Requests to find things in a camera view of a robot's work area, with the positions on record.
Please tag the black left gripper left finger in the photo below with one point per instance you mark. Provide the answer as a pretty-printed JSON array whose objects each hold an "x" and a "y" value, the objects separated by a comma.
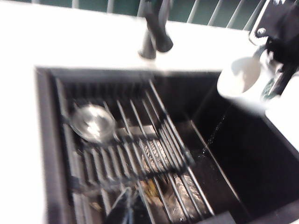
[{"x": 119, "y": 207}]

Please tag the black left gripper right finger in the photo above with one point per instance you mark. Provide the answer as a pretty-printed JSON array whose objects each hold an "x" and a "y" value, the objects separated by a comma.
[{"x": 140, "y": 210}]

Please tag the white Starbucks logo mug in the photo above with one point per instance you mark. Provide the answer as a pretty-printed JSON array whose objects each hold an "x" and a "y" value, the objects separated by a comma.
[{"x": 238, "y": 77}]

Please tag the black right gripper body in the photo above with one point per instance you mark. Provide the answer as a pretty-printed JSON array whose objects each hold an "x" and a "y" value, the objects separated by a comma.
[{"x": 278, "y": 21}]

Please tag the dark metal faucet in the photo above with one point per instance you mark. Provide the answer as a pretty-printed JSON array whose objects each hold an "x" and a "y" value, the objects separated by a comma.
[{"x": 147, "y": 46}]

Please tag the black sink basin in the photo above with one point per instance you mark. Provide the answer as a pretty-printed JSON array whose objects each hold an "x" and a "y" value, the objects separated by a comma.
[{"x": 233, "y": 151}]

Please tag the silver metal ladle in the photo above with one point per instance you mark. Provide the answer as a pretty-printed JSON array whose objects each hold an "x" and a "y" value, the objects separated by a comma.
[{"x": 93, "y": 123}]

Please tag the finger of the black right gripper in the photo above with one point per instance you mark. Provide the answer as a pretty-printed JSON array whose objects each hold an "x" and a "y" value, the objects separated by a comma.
[{"x": 283, "y": 77}]

